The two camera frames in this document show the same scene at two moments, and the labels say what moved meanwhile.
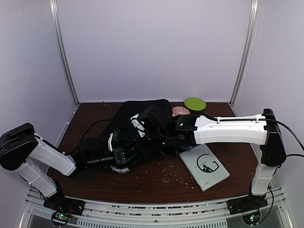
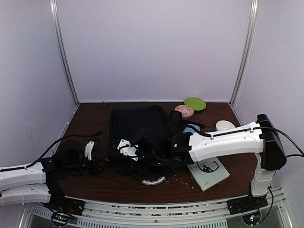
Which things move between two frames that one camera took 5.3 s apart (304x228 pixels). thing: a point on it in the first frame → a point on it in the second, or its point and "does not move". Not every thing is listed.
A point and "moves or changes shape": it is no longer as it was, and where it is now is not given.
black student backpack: [121, 131] moves or changes shape
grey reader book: [204, 166] does not move
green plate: [195, 103] does not move
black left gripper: [119, 155] → [95, 168]
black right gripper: [142, 150] → [142, 167]
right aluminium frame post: [253, 16] does not move
